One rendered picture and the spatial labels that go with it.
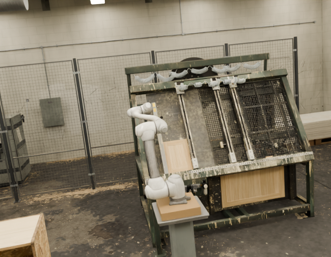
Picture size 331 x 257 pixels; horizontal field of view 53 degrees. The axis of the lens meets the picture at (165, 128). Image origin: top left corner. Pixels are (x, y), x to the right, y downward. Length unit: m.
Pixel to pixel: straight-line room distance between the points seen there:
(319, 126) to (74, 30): 6.28
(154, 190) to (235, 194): 1.64
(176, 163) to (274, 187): 1.46
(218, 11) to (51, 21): 4.23
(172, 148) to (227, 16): 5.84
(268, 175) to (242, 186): 0.39
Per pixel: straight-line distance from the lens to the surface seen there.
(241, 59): 5.26
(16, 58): 9.14
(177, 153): 4.19
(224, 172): 4.22
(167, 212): 3.27
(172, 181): 3.32
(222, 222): 4.47
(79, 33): 8.92
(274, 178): 4.80
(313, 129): 8.40
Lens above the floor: 2.20
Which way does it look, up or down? 11 degrees down
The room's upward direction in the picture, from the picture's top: 6 degrees counter-clockwise
